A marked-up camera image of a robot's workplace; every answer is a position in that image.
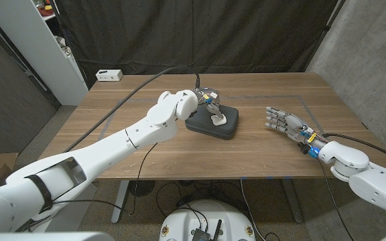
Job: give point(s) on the white shelf cabinet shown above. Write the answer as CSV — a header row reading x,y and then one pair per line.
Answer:
x,y
39,50

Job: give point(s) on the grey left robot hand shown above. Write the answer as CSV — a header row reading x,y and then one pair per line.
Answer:
x,y
209,97

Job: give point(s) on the grey table leg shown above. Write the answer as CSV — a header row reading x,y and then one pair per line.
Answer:
x,y
120,201
293,201

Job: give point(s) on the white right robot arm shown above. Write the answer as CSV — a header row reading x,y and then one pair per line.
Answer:
x,y
374,180

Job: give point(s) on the black round floor disc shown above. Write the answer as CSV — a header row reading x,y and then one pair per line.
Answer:
x,y
142,189

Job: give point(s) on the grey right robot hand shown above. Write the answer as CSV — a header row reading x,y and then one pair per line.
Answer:
x,y
291,125

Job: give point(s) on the red bowl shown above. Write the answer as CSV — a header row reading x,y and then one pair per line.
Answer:
x,y
46,12

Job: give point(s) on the black backdrop stand pole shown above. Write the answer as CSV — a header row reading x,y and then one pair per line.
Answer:
x,y
327,26

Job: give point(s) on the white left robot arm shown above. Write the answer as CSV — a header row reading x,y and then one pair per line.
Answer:
x,y
112,147

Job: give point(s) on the black curtain backdrop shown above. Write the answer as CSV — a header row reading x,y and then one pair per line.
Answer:
x,y
196,33

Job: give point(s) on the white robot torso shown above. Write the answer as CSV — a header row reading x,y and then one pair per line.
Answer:
x,y
45,237

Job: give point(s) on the black box with antenna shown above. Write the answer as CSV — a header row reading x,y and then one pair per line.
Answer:
x,y
201,234

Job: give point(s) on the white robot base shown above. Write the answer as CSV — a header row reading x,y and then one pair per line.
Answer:
x,y
213,214

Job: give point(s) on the white power strip box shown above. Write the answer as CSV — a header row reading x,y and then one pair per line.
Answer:
x,y
109,75

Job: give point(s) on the white AirPods case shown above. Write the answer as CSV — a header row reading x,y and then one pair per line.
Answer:
x,y
219,122

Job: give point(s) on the black zip case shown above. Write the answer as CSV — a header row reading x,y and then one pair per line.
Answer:
x,y
233,124

